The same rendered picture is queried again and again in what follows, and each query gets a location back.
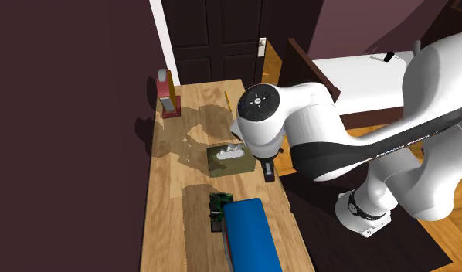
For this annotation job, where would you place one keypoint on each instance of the green circuit board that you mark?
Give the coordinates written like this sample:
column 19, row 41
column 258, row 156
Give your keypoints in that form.
column 216, row 207

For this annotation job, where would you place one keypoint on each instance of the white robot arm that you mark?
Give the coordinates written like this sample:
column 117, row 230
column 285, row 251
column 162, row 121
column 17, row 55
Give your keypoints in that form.
column 321, row 124

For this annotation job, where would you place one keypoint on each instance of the dark panelled door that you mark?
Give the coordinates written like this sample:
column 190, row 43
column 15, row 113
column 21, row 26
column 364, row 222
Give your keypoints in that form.
column 216, row 37

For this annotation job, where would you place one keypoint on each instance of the olive green tissue box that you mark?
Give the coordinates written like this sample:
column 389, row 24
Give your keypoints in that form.
column 234, row 165

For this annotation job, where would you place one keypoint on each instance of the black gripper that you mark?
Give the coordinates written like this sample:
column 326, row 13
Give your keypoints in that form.
column 268, row 170

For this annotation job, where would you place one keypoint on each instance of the wooden table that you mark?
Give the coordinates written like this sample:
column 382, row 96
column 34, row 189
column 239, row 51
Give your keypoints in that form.
column 170, row 211

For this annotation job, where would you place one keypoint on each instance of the dark robot stand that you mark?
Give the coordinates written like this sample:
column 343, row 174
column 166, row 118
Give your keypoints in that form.
column 329, row 245

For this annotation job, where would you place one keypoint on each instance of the yellow pencil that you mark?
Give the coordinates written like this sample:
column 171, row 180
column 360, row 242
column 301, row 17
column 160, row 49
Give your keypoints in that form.
column 228, row 101

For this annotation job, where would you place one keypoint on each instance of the bed with white mattress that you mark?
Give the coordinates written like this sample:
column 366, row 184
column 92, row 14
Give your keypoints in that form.
column 359, row 83

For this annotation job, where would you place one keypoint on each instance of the blue box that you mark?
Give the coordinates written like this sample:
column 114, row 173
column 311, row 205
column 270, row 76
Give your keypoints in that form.
column 250, row 237

